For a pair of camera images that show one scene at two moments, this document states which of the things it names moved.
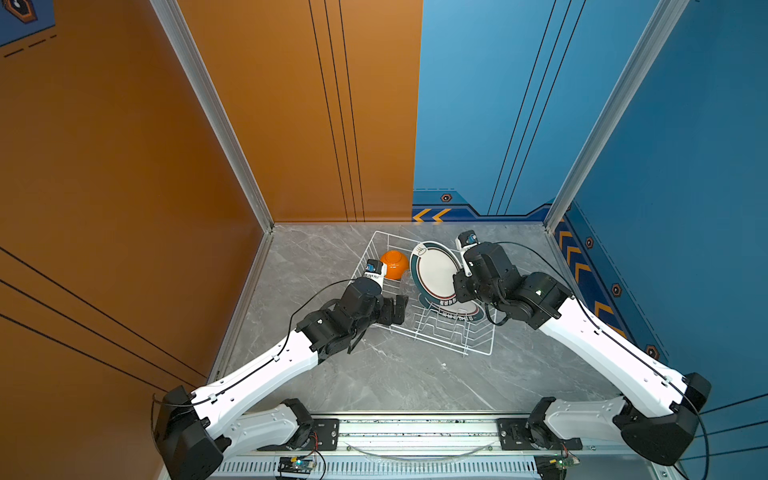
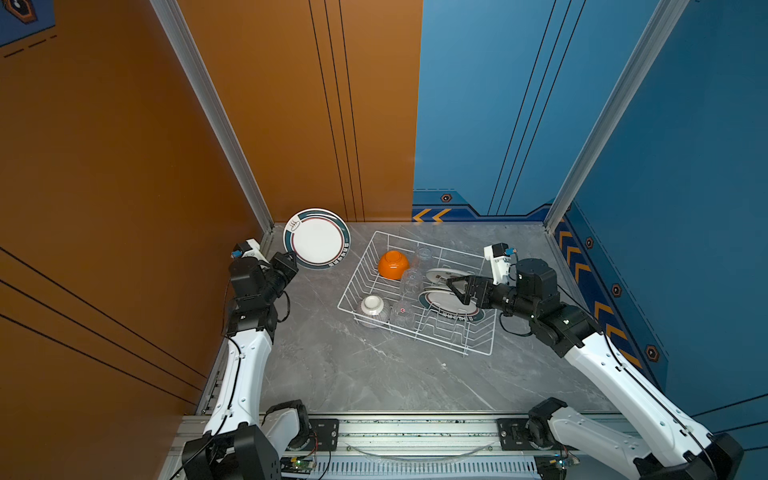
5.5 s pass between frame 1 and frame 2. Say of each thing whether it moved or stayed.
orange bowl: stayed
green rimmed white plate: moved
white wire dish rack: stayed
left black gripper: moved
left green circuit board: stayed
